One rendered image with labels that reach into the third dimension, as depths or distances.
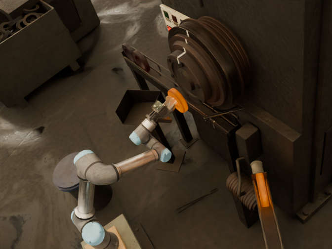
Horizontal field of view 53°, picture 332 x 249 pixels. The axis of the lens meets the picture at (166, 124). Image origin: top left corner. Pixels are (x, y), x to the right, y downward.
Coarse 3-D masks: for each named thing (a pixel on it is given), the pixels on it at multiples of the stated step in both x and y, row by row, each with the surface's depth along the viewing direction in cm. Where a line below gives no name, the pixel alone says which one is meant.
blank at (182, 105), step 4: (172, 88) 190; (168, 92) 192; (172, 92) 187; (176, 92) 186; (172, 96) 190; (176, 96) 185; (180, 96) 185; (176, 100) 189; (180, 100) 185; (184, 100) 186; (176, 104) 195; (180, 104) 187; (184, 104) 186; (176, 108) 198; (180, 108) 192; (184, 108) 188
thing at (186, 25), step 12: (192, 24) 146; (168, 36) 164; (192, 36) 142; (204, 36) 140; (204, 48) 140; (216, 48) 138; (216, 60) 137; (228, 60) 139; (228, 72) 140; (228, 84) 142; (240, 84) 147; (228, 96) 150; (228, 108) 159
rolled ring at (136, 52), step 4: (132, 52) 250; (136, 52) 244; (140, 52) 243; (136, 56) 254; (140, 56) 242; (136, 60) 256; (140, 60) 257; (144, 60) 243; (140, 64) 257; (144, 64) 243; (148, 64) 245; (144, 68) 254; (148, 68) 247
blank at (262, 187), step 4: (256, 176) 153; (260, 176) 153; (260, 180) 151; (264, 180) 150; (260, 184) 150; (264, 184) 149; (260, 188) 149; (264, 188) 149; (260, 192) 149; (264, 192) 148; (260, 196) 149; (264, 196) 148; (264, 200) 149; (268, 200) 149; (264, 204) 151; (268, 204) 151
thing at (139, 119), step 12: (132, 96) 233; (144, 96) 228; (156, 96) 224; (120, 108) 223; (132, 108) 234; (144, 108) 230; (132, 120) 226; (156, 132) 236; (168, 144) 255; (180, 156) 268; (156, 168) 268; (168, 168) 264
